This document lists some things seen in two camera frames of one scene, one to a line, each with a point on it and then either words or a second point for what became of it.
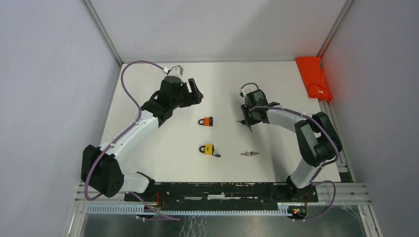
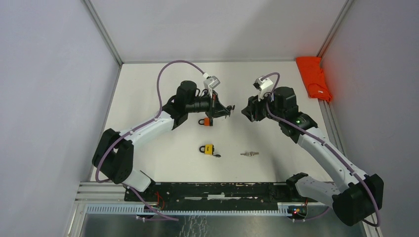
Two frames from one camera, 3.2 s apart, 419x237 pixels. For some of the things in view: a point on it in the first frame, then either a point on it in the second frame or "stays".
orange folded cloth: [314, 77] stays
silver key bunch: [250, 153] stays
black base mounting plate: [223, 193] stays
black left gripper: [193, 98] → [219, 110]
